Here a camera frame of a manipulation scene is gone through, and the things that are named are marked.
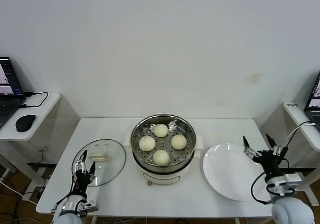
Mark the black laptop power cable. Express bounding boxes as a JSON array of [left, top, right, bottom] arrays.
[[19, 91, 49, 108]]

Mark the white round plate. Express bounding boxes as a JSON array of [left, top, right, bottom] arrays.
[[201, 142, 267, 201]]

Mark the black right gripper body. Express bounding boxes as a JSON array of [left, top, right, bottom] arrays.
[[252, 149, 285, 177]]

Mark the stainless steel steamer basket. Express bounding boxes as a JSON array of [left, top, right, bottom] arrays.
[[122, 113, 204, 168]]

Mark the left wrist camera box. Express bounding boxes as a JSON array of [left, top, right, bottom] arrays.
[[81, 199, 99, 211]]

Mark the white floor cable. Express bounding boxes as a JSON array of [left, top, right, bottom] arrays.
[[0, 177, 38, 206]]

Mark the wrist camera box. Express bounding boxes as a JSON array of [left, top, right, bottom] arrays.
[[283, 173, 303, 190], [81, 199, 99, 211]]

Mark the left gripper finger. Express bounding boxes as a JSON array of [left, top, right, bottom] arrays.
[[87, 161, 97, 183], [74, 149, 88, 172]]

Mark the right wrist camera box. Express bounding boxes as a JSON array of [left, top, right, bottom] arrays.
[[283, 173, 303, 190]]

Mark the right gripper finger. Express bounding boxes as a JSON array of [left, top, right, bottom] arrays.
[[242, 135, 262, 158], [265, 133, 286, 157]]

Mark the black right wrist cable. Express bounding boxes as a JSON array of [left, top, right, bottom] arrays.
[[250, 171, 274, 205]]

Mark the dark laptop without mouse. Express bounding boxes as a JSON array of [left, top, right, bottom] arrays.
[[303, 70, 320, 132]]

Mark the white steamed baozi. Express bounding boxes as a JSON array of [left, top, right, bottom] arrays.
[[170, 134, 188, 150], [152, 149, 170, 166], [152, 123, 169, 138], [138, 136, 156, 152]]

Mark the cream electric cooking pot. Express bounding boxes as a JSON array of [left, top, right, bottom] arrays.
[[131, 146, 201, 186]]

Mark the white side table with mouse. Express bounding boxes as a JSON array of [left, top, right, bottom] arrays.
[[0, 92, 62, 192]]

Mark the black laptop with mouse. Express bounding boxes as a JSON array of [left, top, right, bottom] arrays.
[[0, 56, 27, 129]]

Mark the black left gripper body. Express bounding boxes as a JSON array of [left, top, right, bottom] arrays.
[[73, 169, 92, 196]]

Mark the round glass pot lid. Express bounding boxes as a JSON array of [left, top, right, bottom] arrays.
[[71, 138, 127, 187]]

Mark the black computer mouse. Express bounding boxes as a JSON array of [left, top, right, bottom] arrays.
[[15, 114, 37, 132]]

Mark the white side table with label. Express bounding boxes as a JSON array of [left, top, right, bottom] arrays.
[[282, 101, 320, 206]]

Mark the white and black hanging cable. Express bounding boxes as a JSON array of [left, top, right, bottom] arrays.
[[274, 120, 316, 168]]

